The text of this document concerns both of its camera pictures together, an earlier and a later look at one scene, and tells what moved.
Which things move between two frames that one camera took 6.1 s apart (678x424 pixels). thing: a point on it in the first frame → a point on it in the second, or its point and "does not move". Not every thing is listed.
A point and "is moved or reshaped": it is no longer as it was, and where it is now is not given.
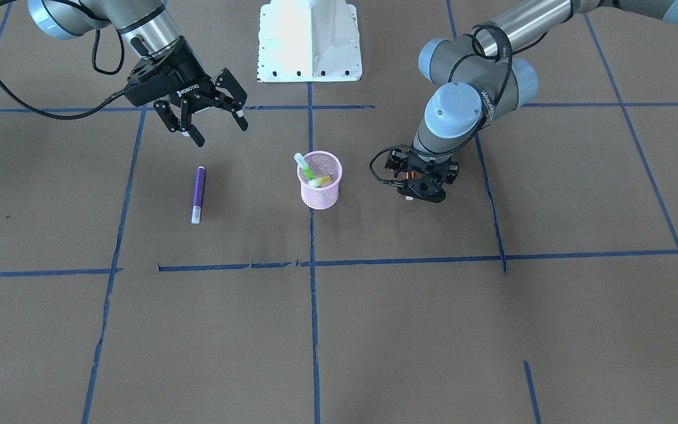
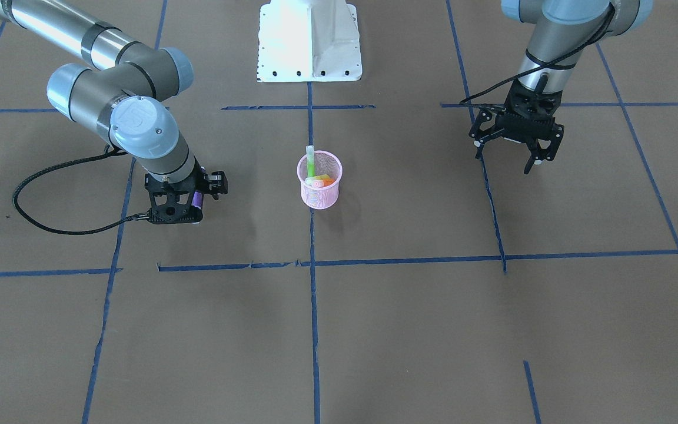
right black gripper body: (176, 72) → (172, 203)
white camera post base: (308, 40) does not move
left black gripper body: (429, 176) → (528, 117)
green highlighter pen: (303, 165) is moved or reshaped
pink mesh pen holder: (320, 164) does not move
